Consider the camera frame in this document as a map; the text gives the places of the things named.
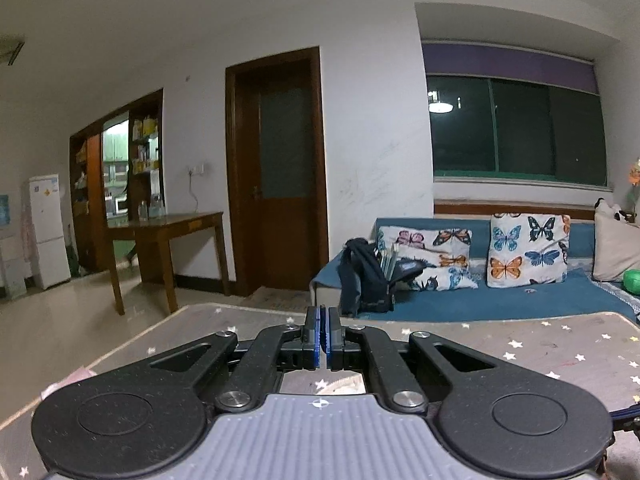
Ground patterned doormat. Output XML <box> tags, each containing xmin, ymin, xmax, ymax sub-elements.
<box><xmin>255</xmin><ymin>287</ymin><xmax>321</xmax><ymax>313</ymax></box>

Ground blue sofa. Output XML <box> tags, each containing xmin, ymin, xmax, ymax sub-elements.
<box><xmin>310</xmin><ymin>217</ymin><xmax>640</xmax><ymax>323</ymax></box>

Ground green-framed window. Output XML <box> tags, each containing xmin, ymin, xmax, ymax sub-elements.
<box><xmin>426</xmin><ymin>74</ymin><xmax>608</xmax><ymax>187</ymax></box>

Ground purple roller blind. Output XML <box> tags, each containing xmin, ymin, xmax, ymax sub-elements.
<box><xmin>422</xmin><ymin>42</ymin><xmax>598</xmax><ymax>95</ymax></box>

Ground white refrigerator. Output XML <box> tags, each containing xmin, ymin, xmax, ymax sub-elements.
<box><xmin>28</xmin><ymin>174</ymin><xmax>72</xmax><ymax>291</ymax></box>

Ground square butterfly-print cushion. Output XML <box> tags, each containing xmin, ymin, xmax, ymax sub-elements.
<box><xmin>487</xmin><ymin>213</ymin><xmax>572</xmax><ymax>289</ymax></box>

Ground brown wooden door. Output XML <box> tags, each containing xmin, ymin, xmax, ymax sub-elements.
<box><xmin>225</xmin><ymin>46</ymin><xmax>331</xmax><ymax>298</ymax></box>

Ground pink and white tissue pack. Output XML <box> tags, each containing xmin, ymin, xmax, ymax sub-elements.
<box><xmin>42</xmin><ymin>367</ymin><xmax>96</xmax><ymax>401</ymax></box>

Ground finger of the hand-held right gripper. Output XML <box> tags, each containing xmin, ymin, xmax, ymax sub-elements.
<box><xmin>609</xmin><ymin>402</ymin><xmax>640</xmax><ymax>439</ymax></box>

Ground wooden console table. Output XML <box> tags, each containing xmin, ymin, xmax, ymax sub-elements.
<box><xmin>105</xmin><ymin>211</ymin><xmax>231</xmax><ymax>316</ymax></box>

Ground books in backpack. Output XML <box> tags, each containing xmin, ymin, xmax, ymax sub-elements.
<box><xmin>380</xmin><ymin>245</ymin><xmax>401</xmax><ymax>278</ymax></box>

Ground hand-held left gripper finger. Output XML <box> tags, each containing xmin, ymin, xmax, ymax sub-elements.
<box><xmin>145</xmin><ymin>306</ymin><xmax>321</xmax><ymax>411</ymax></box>
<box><xmin>325</xmin><ymin>306</ymin><xmax>496</xmax><ymax>413</ymax></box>

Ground wide butterfly-print cushion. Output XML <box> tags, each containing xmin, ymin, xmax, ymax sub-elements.
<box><xmin>376</xmin><ymin>226</ymin><xmax>478</xmax><ymax>291</ymax></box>

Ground colourful paper pinwheel flower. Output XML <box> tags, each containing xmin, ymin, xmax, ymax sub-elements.
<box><xmin>627</xmin><ymin>160</ymin><xmax>640</xmax><ymax>213</ymax></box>

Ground white water dispenser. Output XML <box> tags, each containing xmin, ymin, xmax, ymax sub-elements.
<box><xmin>0</xmin><ymin>232</ymin><xmax>28</xmax><ymax>301</ymax></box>

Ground wooden shelf cabinet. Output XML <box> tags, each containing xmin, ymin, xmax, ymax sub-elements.
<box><xmin>69</xmin><ymin>88</ymin><xmax>165</xmax><ymax>273</ymax></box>

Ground plain grey pillow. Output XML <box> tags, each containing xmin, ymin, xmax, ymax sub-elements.
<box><xmin>592</xmin><ymin>199</ymin><xmax>640</xmax><ymax>282</ymax></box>

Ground dark blue backpack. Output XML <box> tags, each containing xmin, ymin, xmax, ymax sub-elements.
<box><xmin>339</xmin><ymin>237</ymin><xmax>438</xmax><ymax>317</ymax></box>

